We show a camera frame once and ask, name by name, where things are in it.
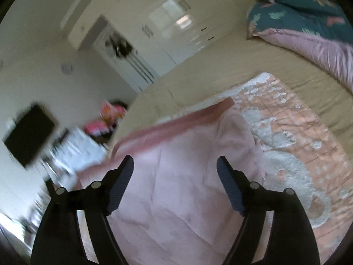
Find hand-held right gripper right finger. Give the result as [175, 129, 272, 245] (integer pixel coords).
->
[216, 156, 320, 265]

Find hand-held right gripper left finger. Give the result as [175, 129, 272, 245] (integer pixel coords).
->
[30, 155, 134, 265]

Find light pink padded garment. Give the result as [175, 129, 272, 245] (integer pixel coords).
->
[74, 97, 267, 265]

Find white drawer cabinet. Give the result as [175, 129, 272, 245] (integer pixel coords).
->
[41, 125, 109, 183]

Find pink printed packets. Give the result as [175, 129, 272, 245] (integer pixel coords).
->
[83, 100, 128, 136]

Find orange and white printed blanket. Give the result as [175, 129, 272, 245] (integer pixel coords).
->
[154, 72, 353, 254]

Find bed with tan sheet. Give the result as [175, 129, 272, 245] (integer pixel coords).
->
[110, 30, 353, 254]

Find white door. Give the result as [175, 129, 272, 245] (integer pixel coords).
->
[93, 17, 155, 92]

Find white glossy wardrobe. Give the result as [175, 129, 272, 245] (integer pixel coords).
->
[61, 0, 260, 71]

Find teal and pink quilt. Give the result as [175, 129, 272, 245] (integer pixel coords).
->
[246, 0, 353, 92]

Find black wall television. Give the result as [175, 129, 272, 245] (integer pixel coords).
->
[3, 104, 59, 168]

